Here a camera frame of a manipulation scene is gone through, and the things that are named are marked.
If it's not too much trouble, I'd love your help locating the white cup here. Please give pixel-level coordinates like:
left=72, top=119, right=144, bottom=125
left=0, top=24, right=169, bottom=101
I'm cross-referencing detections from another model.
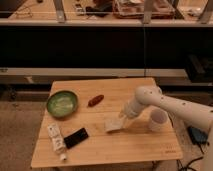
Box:
left=148, top=108, right=168, bottom=132

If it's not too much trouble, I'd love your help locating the green bowl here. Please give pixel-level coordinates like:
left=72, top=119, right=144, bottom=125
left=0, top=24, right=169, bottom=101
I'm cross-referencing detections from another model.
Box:
left=46, top=90, right=78, bottom=118

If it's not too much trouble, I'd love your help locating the white tube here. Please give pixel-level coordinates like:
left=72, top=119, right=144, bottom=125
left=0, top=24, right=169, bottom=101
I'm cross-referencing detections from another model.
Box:
left=47, top=123, right=67, bottom=161

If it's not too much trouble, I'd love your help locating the black rectangular block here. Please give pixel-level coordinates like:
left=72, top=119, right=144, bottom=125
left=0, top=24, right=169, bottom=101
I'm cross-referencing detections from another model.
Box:
left=64, top=128, right=89, bottom=149

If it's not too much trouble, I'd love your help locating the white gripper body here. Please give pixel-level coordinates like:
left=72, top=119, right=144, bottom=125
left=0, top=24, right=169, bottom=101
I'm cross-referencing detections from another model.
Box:
left=123, top=99, right=146, bottom=118

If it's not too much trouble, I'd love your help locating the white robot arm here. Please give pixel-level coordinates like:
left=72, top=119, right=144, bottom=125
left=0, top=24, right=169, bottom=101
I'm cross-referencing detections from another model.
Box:
left=121, top=86, right=213, bottom=171

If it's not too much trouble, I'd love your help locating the wooden table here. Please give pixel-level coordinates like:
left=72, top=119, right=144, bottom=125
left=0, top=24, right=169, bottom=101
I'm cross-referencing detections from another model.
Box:
left=31, top=78, right=183, bottom=168

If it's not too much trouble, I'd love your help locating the red sausage toy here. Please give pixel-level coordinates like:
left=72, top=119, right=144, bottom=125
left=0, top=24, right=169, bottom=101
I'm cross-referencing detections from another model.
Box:
left=88, top=95, right=104, bottom=107

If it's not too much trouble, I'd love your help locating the black cable on floor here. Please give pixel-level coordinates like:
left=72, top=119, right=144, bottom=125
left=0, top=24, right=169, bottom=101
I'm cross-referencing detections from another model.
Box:
left=175, top=125, right=211, bottom=171

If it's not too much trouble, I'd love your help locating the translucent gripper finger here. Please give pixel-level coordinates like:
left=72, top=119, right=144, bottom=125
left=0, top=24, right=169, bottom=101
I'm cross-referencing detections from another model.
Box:
left=122, top=117, right=134, bottom=129
left=118, top=111, right=125, bottom=118

